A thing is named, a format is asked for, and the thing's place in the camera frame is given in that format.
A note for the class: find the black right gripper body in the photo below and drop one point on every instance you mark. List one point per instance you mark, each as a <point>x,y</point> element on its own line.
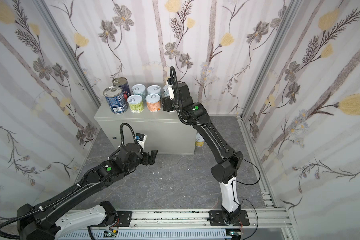
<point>169,103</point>

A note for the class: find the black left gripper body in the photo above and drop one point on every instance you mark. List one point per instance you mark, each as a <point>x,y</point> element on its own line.
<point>149,157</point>

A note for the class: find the orange label can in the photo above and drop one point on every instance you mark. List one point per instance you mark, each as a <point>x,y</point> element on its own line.
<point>153,102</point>

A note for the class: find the pale blue label can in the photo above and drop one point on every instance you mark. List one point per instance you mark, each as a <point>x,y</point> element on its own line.
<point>154,89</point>

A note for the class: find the green label can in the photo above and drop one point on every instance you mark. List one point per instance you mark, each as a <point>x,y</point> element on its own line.
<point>136,104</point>

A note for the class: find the light blue label can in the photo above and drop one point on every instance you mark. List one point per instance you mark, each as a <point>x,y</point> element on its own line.
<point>139,89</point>

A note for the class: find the dark blue tomato can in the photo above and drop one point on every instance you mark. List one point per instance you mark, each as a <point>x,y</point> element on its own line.
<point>123,84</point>

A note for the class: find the blue nutrition label can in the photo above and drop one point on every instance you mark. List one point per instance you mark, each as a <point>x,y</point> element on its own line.
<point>115,98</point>

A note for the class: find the teal label can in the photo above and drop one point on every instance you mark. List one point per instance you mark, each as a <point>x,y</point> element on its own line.
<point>166,91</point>

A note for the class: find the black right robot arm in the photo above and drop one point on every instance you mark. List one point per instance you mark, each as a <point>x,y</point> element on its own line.
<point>228,160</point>

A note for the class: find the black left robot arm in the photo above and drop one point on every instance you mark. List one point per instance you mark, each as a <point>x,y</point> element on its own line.
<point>51,219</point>

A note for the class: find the grey metal cabinet box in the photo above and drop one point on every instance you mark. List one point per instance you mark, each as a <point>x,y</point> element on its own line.
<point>165,133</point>

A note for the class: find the yellow label can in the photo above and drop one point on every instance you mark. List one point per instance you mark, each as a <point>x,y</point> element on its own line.
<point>199,140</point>

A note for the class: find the white slotted cable duct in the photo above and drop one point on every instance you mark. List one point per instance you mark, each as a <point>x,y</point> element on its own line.
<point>163,234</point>

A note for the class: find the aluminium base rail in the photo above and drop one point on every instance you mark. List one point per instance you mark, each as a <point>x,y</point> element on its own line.
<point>202,219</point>

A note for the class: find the aluminium corner frame right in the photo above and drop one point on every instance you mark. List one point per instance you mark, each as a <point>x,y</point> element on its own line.
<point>273,51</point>

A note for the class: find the aluminium corner frame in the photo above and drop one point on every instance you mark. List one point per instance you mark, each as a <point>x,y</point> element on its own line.
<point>273,51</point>
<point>66,49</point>

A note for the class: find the aluminium corner frame left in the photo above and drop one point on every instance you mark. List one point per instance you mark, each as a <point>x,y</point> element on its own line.
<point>66,49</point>

